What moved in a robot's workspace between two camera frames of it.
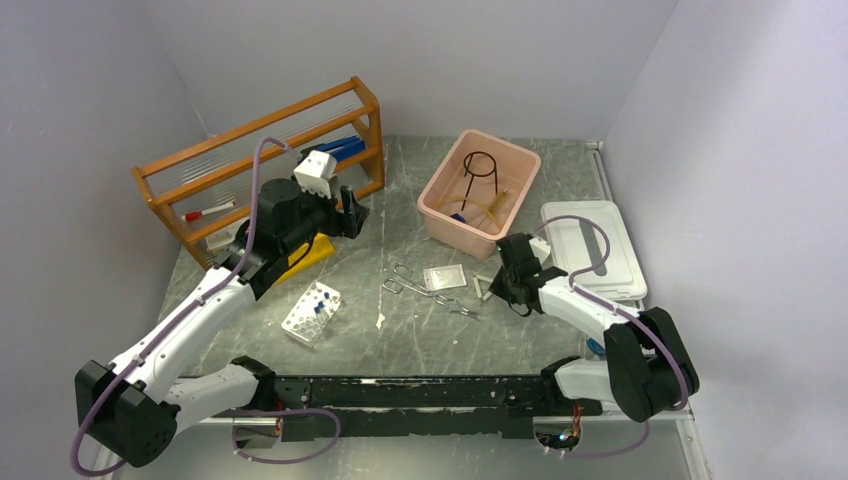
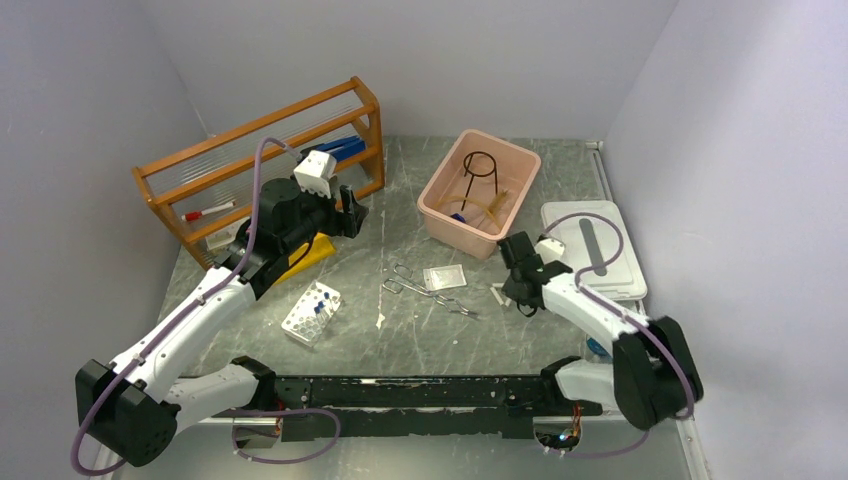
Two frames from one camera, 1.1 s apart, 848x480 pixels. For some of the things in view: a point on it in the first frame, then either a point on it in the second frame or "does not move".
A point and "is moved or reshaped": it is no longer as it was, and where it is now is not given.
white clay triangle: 478,288 is moved or reshaped
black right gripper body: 502,285 does not move
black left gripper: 346,223 does not move
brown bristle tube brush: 498,202 does not move
